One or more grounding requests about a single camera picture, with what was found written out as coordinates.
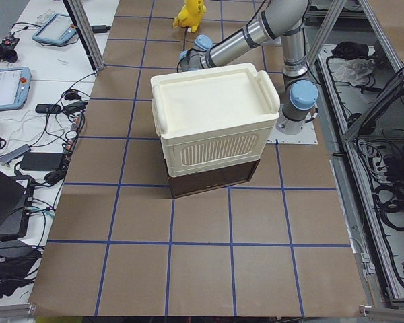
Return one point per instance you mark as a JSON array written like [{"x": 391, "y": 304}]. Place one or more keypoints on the left aluminium frame post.
[{"x": 84, "y": 30}]

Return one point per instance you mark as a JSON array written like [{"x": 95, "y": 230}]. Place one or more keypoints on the dark brown base box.
[{"x": 196, "y": 183}]

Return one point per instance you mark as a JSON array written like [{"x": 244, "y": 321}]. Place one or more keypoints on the right aluminium frame rail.
[{"x": 370, "y": 119}]

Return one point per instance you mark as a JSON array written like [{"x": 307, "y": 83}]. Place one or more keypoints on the yellow plush toy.
[{"x": 191, "y": 15}]

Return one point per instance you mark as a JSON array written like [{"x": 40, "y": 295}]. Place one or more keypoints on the black laptop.
[{"x": 16, "y": 193}]

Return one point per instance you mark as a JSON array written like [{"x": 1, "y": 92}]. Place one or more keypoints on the lower blue teach pendant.
[{"x": 14, "y": 87}]

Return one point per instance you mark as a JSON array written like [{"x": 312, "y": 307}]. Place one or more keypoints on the cream plastic drawer cabinet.
[{"x": 213, "y": 118}]

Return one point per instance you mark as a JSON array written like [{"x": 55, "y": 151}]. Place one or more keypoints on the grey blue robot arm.
[{"x": 280, "y": 19}]

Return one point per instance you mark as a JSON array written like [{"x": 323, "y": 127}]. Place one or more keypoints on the black remote device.
[{"x": 48, "y": 108}]

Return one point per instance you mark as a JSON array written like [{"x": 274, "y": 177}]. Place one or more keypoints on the upper blue teach pendant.
[{"x": 58, "y": 30}]

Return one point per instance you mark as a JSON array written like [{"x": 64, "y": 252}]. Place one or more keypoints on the black power adapter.
[{"x": 41, "y": 161}]

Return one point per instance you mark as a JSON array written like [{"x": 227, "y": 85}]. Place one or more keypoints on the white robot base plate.
[{"x": 307, "y": 136}]

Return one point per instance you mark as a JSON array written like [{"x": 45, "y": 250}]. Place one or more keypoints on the blue teach pendant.
[
  {"x": 58, "y": 30},
  {"x": 14, "y": 87}
]

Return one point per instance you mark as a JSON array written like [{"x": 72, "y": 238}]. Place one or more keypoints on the crumpled white cloth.
[{"x": 356, "y": 72}]

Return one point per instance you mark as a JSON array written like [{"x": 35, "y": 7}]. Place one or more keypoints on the grey usb hub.
[{"x": 16, "y": 153}]

